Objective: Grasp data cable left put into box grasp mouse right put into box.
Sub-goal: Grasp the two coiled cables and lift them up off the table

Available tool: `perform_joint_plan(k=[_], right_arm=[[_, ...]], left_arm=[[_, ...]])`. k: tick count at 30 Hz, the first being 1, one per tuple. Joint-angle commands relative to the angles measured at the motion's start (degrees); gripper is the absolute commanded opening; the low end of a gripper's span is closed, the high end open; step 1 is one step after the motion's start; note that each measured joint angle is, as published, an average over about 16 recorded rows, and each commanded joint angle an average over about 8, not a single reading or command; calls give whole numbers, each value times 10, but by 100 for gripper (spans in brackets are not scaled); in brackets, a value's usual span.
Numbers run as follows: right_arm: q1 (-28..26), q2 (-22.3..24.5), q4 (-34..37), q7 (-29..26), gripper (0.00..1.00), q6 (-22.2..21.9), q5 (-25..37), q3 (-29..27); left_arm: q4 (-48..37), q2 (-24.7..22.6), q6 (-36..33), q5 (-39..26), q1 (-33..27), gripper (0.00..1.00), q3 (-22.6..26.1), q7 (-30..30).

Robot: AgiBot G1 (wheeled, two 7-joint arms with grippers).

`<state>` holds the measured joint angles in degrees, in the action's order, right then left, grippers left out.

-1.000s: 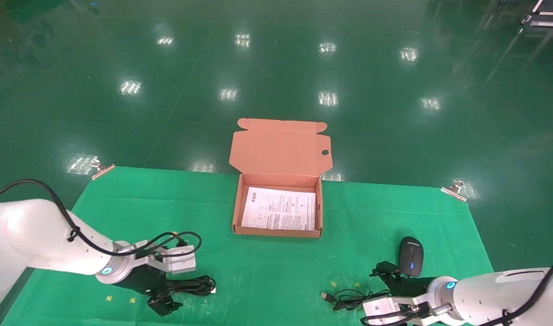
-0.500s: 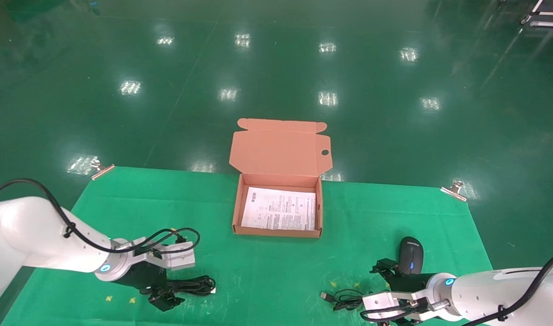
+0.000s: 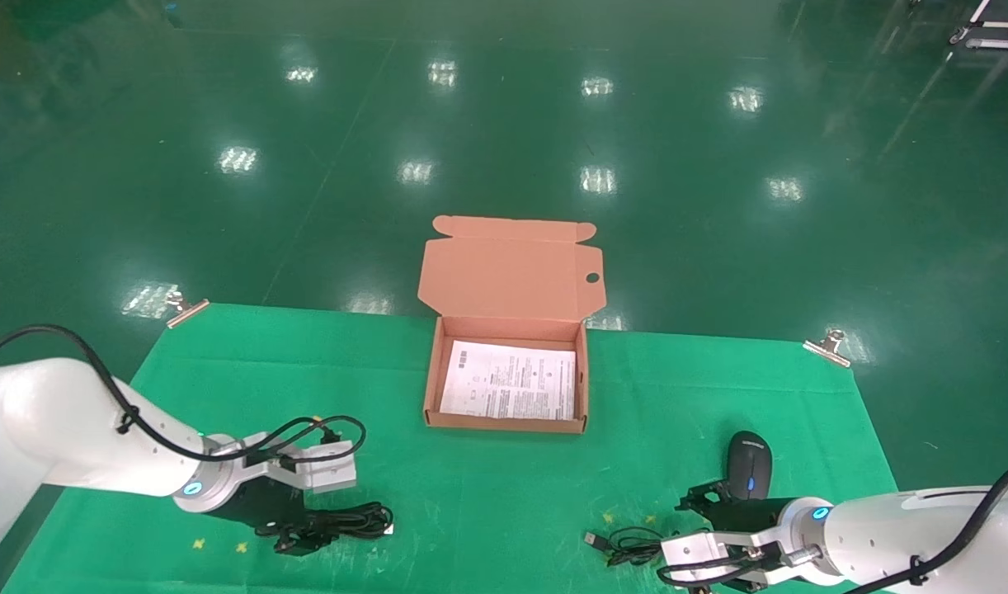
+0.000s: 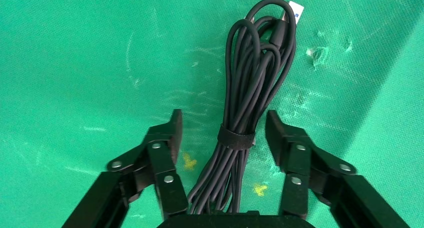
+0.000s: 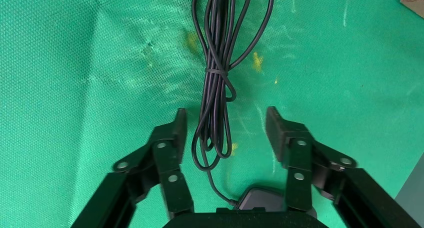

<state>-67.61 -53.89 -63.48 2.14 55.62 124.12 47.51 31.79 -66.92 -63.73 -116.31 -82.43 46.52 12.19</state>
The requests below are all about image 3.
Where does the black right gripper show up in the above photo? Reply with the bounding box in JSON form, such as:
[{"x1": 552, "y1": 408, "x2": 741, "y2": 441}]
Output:
[{"x1": 676, "y1": 481, "x2": 791, "y2": 539}]

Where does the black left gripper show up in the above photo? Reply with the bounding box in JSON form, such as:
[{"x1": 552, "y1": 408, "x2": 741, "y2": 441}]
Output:
[{"x1": 209, "y1": 477, "x2": 345, "y2": 556}]

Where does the black data cable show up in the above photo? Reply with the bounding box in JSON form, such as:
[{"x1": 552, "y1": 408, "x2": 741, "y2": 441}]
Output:
[{"x1": 255, "y1": 502, "x2": 395, "y2": 542}]

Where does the black wired computer mouse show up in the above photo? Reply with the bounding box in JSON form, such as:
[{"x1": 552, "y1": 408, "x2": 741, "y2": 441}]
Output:
[{"x1": 584, "y1": 431, "x2": 775, "y2": 568}]

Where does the orange cardboard box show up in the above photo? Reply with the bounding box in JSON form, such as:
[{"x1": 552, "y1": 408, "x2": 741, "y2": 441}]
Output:
[{"x1": 417, "y1": 215, "x2": 606, "y2": 435}]

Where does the green table mat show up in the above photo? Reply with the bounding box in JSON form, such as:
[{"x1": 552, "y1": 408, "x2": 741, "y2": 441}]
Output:
[{"x1": 1, "y1": 303, "x2": 901, "y2": 594}]

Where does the metal binder clip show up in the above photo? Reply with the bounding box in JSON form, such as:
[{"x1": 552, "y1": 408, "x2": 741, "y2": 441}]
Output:
[
  {"x1": 803, "y1": 328, "x2": 851, "y2": 368},
  {"x1": 164, "y1": 289, "x2": 210, "y2": 329}
]

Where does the white printed paper leaflet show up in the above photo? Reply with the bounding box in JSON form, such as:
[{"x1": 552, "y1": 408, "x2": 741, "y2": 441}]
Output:
[{"x1": 440, "y1": 339, "x2": 577, "y2": 422}]

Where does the white metal wheeled cart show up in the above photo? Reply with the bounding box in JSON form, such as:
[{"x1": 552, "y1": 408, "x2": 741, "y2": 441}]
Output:
[{"x1": 949, "y1": 0, "x2": 1008, "y2": 50}]

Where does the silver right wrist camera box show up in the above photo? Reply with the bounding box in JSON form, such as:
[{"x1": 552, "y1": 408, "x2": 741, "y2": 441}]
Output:
[{"x1": 659, "y1": 526, "x2": 802, "y2": 588}]

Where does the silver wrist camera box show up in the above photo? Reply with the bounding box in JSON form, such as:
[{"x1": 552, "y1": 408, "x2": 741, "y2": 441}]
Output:
[
  {"x1": 244, "y1": 433, "x2": 358, "y2": 496},
  {"x1": 659, "y1": 526, "x2": 802, "y2": 588}
]

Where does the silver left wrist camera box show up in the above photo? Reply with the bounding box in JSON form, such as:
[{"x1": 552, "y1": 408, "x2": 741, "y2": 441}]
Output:
[{"x1": 244, "y1": 433, "x2": 358, "y2": 496}]

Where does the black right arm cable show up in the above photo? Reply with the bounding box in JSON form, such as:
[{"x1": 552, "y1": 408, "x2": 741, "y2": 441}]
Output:
[{"x1": 657, "y1": 455, "x2": 1008, "y2": 594}]

